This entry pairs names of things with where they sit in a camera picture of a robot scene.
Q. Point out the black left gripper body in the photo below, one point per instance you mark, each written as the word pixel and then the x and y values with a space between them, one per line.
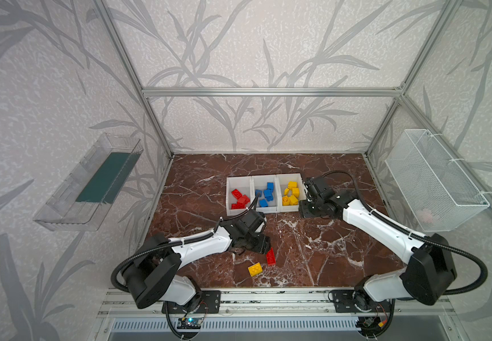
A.
pixel 254 244

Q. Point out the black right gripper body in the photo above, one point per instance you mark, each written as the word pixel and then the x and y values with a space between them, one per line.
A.
pixel 310 208

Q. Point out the yellow long lego brick front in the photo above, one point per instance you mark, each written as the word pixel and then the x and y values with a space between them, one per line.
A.
pixel 292 185

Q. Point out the long red lego brick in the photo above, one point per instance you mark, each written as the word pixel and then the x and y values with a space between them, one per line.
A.
pixel 270 258

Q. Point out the dark blue upturned lego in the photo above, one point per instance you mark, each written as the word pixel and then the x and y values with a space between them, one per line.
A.
pixel 268 195

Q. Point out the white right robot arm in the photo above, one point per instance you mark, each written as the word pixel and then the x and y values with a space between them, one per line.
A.
pixel 429 269

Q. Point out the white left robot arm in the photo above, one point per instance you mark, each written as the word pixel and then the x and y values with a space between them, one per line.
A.
pixel 151 274

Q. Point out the white middle bin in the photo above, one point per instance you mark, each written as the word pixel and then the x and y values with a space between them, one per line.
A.
pixel 265 189

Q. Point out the white bin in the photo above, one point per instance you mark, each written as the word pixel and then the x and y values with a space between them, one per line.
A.
pixel 265 189
pixel 282 182
pixel 243 184

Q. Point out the white left bin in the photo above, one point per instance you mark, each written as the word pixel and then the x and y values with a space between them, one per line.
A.
pixel 243 184

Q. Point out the white right bin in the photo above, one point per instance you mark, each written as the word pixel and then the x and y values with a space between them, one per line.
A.
pixel 282 182

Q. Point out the pink object in basket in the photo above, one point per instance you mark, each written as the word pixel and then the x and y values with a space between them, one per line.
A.
pixel 425 216

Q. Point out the green circuit board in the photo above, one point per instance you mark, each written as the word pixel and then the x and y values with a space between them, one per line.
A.
pixel 186 323

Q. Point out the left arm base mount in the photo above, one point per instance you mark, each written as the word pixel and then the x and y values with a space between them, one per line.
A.
pixel 185 296

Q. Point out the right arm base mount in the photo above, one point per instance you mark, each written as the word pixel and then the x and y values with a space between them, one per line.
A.
pixel 356 300

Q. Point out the white wire mesh basket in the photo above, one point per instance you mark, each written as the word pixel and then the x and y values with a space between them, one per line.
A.
pixel 429 177

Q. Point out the aluminium frame rail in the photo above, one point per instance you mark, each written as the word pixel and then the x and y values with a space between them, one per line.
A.
pixel 235 302

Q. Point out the clear plastic wall tray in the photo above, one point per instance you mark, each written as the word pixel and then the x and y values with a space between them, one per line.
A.
pixel 83 200

